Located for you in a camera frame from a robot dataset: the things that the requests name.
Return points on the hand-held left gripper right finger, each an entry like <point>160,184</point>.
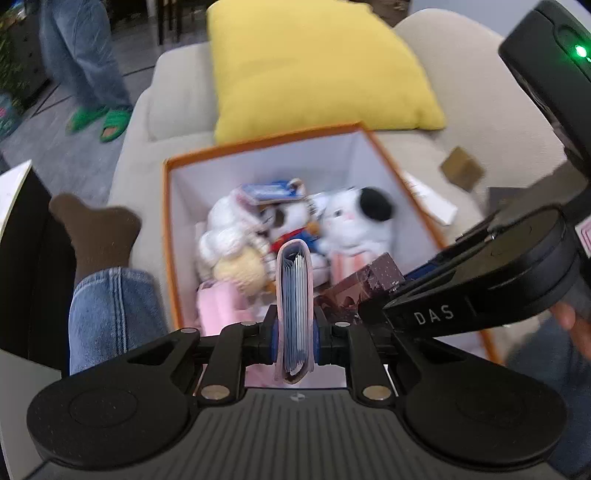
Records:
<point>316,341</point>

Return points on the white dog plush toy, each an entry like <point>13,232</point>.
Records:
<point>355,221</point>

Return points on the yellow cushion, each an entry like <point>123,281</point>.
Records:
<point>314,69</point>

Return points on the brown cardboard box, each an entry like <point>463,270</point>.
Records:
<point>461,168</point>

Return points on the person's right hand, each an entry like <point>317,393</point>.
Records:
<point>567,321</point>

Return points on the white paper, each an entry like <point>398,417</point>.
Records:
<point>429,198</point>

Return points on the beige sofa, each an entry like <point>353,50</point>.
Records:
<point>489,101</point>

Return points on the orange storage box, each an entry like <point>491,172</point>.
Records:
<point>277,157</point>

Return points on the sailor cat plush toy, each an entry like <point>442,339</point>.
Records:
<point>286,217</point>

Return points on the dark cabinet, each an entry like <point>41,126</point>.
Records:
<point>23,50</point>

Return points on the dark dining chair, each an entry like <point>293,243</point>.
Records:
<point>166,18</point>

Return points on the person's left leg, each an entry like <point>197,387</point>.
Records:
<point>111,304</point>

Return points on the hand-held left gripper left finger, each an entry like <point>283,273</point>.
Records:
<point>272,339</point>

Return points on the dark brown patterned box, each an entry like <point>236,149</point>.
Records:
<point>364,281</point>

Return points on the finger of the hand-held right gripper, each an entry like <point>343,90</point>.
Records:
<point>443,265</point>
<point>429,314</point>

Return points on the pink card wallet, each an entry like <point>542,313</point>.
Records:
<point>295,300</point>

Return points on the cream crochet plush toy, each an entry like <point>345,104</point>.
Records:
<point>235,263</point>

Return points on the white side table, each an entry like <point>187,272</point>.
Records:
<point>23,258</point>

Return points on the green slipper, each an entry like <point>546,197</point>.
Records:
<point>85,117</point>
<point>115,124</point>

